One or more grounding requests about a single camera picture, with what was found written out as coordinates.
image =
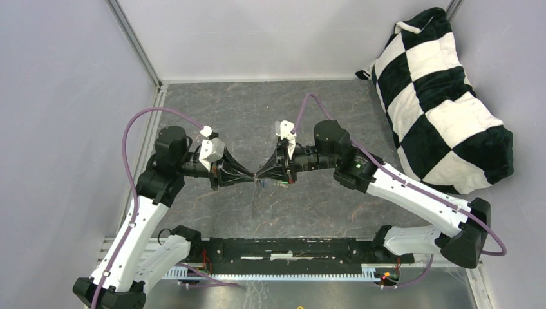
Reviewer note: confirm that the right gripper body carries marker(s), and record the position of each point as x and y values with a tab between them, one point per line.
290	165

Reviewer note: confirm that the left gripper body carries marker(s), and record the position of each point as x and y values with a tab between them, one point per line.
216	170

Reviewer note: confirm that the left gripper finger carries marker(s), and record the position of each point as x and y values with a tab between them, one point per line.
226	180
231	165

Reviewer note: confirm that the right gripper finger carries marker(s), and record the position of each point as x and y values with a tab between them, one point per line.
278	175
270	167

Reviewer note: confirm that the grey metal key holder plate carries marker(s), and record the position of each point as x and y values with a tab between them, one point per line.
255	198

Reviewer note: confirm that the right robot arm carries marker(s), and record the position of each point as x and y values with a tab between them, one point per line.
457	228

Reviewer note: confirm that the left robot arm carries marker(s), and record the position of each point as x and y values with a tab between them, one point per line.
124	278

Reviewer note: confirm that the green tagged key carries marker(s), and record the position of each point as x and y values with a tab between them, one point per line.
282	184

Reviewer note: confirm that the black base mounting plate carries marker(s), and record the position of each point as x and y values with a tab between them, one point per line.
349	250

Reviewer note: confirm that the black white checkered pillow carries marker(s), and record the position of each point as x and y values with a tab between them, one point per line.
445	137

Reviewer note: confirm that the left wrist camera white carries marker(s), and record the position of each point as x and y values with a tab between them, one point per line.
212	149

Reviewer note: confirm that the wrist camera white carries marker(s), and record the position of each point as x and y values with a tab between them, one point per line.
212	149
285	131

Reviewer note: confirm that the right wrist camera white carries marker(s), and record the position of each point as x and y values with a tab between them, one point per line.
285	131

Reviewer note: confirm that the white slotted cable duct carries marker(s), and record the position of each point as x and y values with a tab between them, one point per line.
363	274

